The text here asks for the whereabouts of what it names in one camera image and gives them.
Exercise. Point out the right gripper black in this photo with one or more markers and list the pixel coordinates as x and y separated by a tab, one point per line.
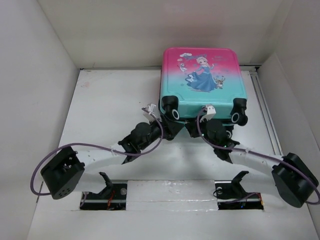
192	127

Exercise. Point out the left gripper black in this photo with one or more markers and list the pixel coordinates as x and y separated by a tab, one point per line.
170	128

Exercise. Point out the pink teal kids suitcase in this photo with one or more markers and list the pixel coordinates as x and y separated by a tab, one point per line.
194	77

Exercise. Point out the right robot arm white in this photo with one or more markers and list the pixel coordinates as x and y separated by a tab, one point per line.
294	181

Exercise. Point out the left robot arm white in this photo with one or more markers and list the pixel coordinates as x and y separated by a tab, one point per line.
75	171

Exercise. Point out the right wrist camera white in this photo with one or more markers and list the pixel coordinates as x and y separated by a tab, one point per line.
210	112

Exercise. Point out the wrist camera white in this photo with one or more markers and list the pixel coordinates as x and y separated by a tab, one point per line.
210	112
149	112

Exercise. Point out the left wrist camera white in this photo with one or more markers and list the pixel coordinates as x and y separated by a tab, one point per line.
149	112

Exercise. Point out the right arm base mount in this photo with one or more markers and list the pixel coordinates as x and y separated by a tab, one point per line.
231	195

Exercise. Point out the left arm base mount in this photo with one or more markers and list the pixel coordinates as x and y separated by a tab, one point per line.
113	197

